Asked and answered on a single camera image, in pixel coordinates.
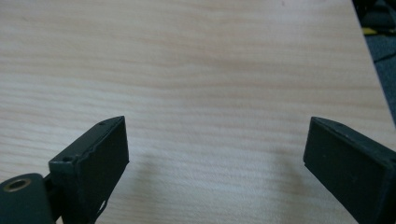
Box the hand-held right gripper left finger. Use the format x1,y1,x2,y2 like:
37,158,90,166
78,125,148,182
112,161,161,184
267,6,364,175
49,115,130,224

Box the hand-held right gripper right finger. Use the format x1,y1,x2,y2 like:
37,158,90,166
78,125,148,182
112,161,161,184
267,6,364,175
303,116,396,224

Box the black striped stand base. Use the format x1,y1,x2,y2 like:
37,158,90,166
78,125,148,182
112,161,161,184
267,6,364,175
352,0,396,35

